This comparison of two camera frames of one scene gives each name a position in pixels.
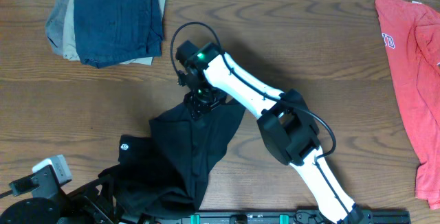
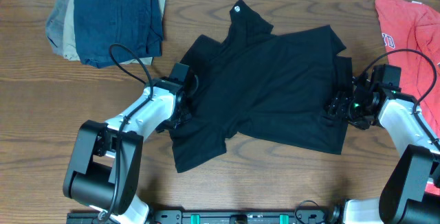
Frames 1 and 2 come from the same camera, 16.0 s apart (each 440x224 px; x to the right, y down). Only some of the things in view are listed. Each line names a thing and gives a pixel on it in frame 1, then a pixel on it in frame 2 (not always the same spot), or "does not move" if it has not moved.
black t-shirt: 166,176 -> 278,88
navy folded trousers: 117,20 does not move
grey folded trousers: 55,23 does not move
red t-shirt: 412,31 does not move
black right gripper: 195,105 -> 338,105
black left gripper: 101,207 -> 185,118
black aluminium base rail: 279,217 does not move
